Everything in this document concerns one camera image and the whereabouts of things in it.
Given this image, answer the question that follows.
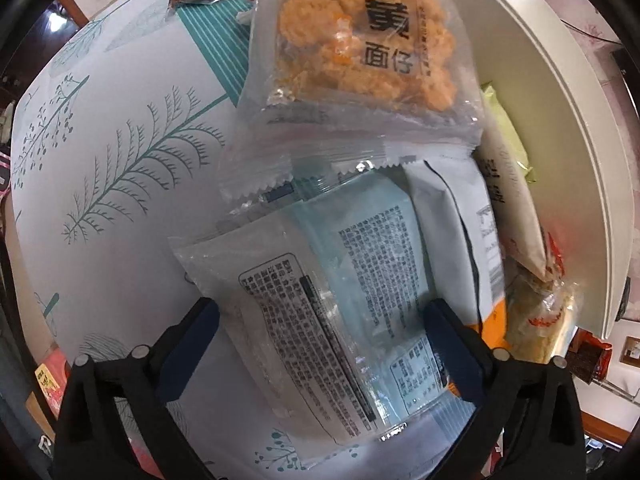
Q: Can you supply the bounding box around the clear packet of orange snack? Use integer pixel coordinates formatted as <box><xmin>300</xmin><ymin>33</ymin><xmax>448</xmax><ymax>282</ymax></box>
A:
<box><xmin>235</xmin><ymin>0</ymin><xmax>483</xmax><ymax>148</ymax></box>

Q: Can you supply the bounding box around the pale blue clear snack packet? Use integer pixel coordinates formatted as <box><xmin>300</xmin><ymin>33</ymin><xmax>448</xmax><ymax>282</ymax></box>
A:
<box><xmin>220</xmin><ymin>145</ymin><xmax>481</xmax><ymax>421</ymax></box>

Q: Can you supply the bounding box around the pink box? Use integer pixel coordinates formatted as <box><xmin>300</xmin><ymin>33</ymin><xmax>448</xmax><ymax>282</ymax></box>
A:
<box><xmin>35</xmin><ymin>350</ymin><xmax>68</xmax><ymax>406</ymax></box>

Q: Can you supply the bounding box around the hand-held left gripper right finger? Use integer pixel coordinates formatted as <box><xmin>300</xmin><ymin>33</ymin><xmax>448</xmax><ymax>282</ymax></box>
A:
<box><xmin>422</xmin><ymin>297</ymin><xmax>588</xmax><ymax>480</ymax></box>

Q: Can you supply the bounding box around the white storage box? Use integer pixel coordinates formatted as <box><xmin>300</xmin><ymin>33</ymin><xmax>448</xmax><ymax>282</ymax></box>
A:
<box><xmin>445</xmin><ymin>0</ymin><xmax>636</xmax><ymax>341</ymax></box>

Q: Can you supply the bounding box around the white packet with orange corner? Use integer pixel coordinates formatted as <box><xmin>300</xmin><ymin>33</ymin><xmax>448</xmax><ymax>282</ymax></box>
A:
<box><xmin>405</xmin><ymin>157</ymin><xmax>508</xmax><ymax>351</ymax></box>

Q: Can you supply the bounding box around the clear packet with red print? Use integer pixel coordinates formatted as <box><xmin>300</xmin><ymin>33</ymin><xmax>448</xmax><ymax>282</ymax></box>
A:
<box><xmin>505</xmin><ymin>240</ymin><xmax>583</xmax><ymax>363</ymax></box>

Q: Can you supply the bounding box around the brown paper snack packet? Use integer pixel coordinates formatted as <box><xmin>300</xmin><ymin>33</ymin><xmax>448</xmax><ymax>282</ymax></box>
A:
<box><xmin>472</xmin><ymin>115</ymin><xmax>548</xmax><ymax>281</ymax></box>

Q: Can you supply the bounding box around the clear packet with black text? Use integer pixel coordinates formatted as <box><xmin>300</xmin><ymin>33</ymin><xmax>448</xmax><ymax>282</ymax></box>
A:
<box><xmin>167</xmin><ymin>212</ymin><xmax>396</xmax><ymax>448</ymax></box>

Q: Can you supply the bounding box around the green snack packet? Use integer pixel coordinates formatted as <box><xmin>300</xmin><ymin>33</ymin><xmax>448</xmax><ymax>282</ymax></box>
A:
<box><xmin>480</xmin><ymin>82</ymin><xmax>538</xmax><ymax>183</ymax></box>

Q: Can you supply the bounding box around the teal white printed tablecloth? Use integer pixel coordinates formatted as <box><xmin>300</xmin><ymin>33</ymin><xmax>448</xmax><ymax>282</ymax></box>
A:
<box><xmin>10</xmin><ymin>0</ymin><xmax>481</xmax><ymax>480</ymax></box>

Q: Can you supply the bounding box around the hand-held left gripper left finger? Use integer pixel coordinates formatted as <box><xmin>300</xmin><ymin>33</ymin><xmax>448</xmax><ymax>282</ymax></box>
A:
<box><xmin>52</xmin><ymin>297</ymin><xmax>221</xmax><ymax>480</ymax></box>

